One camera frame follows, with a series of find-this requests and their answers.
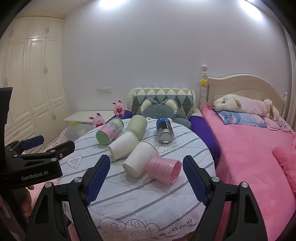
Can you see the pink and green labelled cup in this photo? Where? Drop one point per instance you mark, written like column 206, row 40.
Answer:
column 109, row 131

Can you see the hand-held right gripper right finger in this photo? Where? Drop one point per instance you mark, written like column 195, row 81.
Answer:
column 194, row 178

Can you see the triangle patterned quilted cushion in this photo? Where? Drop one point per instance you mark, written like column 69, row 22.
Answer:
column 161, row 93

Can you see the blue metal can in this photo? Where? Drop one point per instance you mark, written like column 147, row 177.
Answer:
column 164, row 129

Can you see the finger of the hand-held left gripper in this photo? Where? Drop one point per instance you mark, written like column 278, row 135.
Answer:
column 33, row 141
column 59, row 150

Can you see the pink rabbit plush toy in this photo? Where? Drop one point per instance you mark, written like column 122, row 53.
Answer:
column 98, row 120
column 119, row 108

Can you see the pale green cup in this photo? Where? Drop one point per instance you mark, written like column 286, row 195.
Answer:
column 137, row 126

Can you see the person's left hand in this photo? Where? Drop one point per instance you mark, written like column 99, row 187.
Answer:
column 27, row 199

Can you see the white dog plush toy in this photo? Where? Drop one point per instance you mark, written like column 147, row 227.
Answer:
column 233, row 102

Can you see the cream wardrobe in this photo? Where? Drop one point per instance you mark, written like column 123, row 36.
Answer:
column 32, row 78

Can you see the pink bed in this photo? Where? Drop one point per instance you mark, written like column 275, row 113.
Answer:
column 249, row 166

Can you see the white wall socket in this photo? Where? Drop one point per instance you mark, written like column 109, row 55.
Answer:
column 104, row 90

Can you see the yellow star sticker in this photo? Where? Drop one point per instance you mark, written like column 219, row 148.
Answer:
column 203, row 81

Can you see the striped cloth covered table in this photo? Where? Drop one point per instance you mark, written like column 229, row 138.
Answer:
column 143, row 199

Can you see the blue cartoon pillow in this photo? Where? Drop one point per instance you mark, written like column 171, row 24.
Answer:
column 240, row 118

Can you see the cream wooden headboard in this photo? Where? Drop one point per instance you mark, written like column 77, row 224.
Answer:
column 245, row 90

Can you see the grey cat plush cushion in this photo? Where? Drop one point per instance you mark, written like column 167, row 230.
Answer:
column 159, row 111

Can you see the pink pillow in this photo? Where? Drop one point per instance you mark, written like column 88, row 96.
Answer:
column 286, row 162

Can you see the white bedside table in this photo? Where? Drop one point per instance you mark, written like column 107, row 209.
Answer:
column 79, row 116

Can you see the white paper cup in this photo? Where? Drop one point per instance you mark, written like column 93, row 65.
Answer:
column 122, row 144
column 140, row 158

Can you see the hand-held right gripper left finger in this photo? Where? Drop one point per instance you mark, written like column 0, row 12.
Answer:
column 98, row 177

